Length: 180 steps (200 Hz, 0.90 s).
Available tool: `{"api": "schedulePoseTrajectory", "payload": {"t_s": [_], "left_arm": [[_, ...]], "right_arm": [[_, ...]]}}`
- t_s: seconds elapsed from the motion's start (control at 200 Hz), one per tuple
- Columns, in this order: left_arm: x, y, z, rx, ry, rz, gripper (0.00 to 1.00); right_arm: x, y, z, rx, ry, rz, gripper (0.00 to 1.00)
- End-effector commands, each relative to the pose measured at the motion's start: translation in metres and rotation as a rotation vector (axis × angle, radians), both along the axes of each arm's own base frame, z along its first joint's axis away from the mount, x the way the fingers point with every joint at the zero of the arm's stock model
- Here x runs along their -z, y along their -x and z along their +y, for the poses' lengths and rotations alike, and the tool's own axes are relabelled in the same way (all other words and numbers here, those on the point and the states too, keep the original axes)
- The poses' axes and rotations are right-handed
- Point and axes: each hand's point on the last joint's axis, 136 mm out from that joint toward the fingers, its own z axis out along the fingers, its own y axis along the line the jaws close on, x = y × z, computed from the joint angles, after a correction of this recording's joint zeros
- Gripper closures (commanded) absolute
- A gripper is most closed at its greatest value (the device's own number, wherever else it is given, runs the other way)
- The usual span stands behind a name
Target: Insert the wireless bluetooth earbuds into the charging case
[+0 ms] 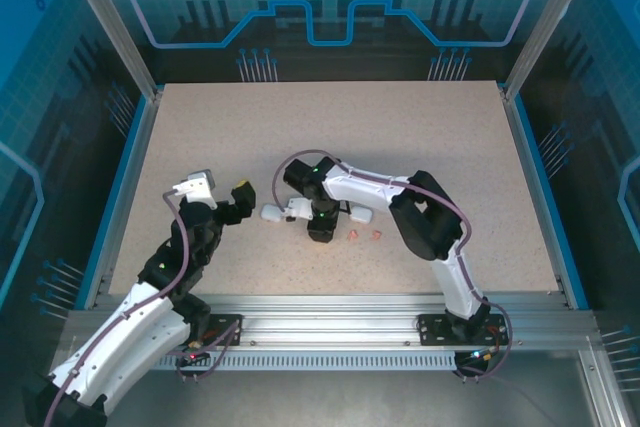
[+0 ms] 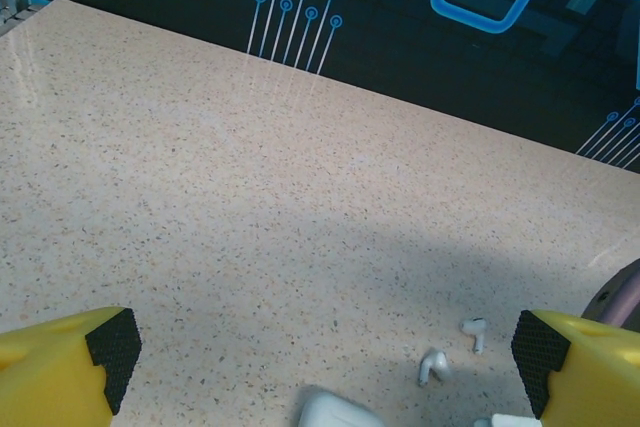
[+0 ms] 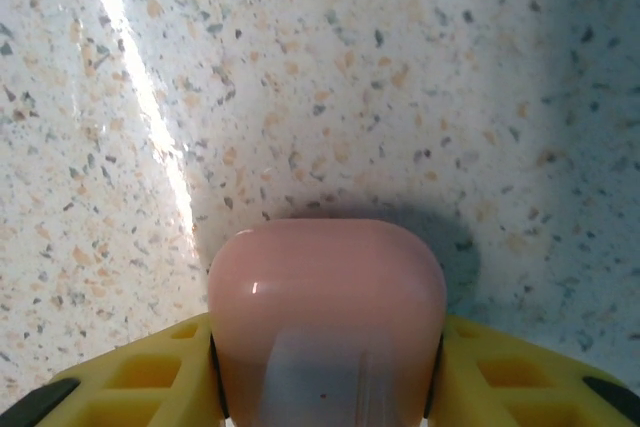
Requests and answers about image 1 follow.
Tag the white earbud charging case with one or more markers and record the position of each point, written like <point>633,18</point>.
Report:
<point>270,213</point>
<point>361,215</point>

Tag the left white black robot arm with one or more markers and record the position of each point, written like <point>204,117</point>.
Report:
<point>120,342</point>

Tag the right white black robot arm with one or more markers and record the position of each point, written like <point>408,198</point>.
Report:
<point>425,217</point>

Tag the wide aluminium mounting rail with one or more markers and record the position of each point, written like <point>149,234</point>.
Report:
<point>325,317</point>

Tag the aluminium side rail blue edge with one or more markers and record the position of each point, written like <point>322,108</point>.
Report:
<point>125,197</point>
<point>540,197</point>

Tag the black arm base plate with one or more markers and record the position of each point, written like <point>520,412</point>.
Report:
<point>430,329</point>
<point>225,322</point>

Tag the aluminium frame post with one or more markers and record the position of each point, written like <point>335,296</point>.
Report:
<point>115,22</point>
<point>546,22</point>
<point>605,387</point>

